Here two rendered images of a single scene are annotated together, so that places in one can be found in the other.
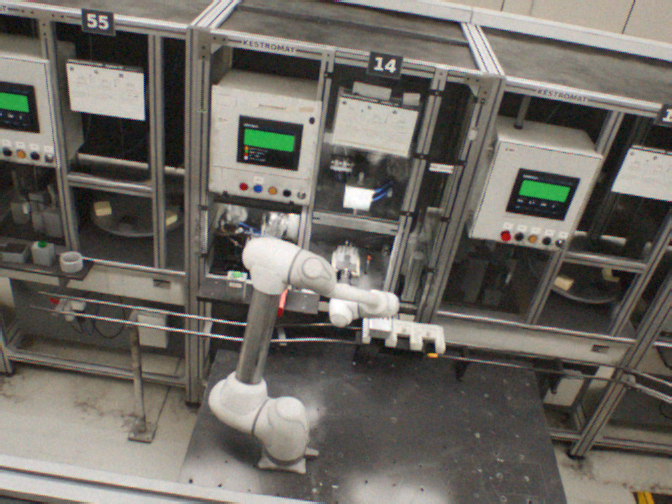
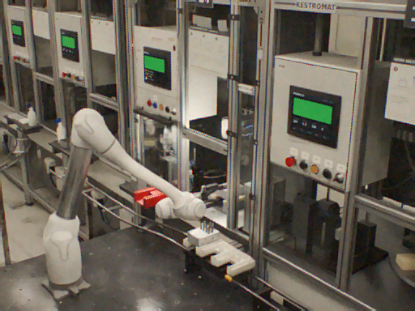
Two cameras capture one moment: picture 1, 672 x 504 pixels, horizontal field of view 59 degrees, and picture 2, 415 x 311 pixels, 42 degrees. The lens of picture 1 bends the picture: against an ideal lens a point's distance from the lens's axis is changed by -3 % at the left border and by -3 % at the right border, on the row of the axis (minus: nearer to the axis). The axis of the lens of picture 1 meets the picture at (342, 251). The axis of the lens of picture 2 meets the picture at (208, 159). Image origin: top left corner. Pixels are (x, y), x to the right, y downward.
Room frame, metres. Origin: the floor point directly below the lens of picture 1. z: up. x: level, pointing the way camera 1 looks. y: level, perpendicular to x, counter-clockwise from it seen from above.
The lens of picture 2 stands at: (0.69, -2.16, 2.14)
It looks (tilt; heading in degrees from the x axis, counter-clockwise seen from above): 19 degrees down; 54
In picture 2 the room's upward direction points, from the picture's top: 1 degrees clockwise
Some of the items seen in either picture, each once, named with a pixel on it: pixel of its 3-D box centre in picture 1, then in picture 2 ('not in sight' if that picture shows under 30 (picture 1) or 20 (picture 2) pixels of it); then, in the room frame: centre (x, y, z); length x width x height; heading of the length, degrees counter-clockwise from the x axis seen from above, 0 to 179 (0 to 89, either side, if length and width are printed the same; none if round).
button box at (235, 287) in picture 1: (236, 284); (139, 181); (2.09, 0.43, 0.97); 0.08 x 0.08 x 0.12; 2
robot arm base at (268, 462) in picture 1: (289, 449); (67, 283); (1.48, 0.07, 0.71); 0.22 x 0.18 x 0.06; 92
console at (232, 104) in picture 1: (267, 137); (173, 70); (2.30, 0.38, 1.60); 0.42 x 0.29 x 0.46; 92
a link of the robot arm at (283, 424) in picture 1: (285, 424); (62, 254); (1.49, 0.10, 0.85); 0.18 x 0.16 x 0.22; 73
